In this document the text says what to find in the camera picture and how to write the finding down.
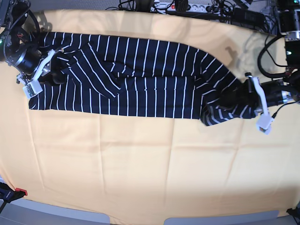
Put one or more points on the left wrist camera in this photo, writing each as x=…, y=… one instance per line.
x=264, y=123

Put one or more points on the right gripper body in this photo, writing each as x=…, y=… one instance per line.
x=27, y=60

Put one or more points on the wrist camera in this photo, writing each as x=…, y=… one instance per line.
x=264, y=123
x=32, y=89

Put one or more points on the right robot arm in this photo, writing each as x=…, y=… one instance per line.
x=21, y=46

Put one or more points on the white power strip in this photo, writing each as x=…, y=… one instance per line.
x=195, y=8

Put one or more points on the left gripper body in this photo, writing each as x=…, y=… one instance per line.
x=277, y=93

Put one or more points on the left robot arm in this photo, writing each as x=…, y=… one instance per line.
x=288, y=18

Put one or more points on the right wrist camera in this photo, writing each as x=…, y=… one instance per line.
x=32, y=89

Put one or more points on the yellow table cloth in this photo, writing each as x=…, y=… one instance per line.
x=142, y=171

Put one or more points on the black corner clamp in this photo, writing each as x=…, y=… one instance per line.
x=295, y=213

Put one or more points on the black power adapter box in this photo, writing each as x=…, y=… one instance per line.
x=248, y=17

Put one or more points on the red black clamp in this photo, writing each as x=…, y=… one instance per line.
x=7, y=195

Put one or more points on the navy white striped T-shirt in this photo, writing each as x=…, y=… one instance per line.
x=128, y=76

